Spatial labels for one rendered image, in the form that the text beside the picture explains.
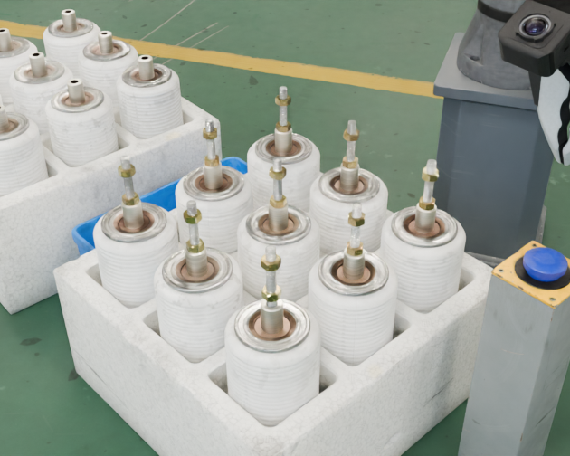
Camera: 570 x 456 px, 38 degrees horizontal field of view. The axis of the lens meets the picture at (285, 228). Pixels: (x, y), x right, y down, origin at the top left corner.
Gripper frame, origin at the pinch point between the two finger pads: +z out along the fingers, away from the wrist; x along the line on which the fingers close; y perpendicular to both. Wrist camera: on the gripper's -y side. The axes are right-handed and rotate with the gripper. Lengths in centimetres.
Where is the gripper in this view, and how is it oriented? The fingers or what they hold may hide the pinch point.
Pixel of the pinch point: (562, 154)
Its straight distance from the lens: 75.4
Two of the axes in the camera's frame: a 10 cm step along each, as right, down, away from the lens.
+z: 0.1, 8.0, 6.0
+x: -7.0, -4.2, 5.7
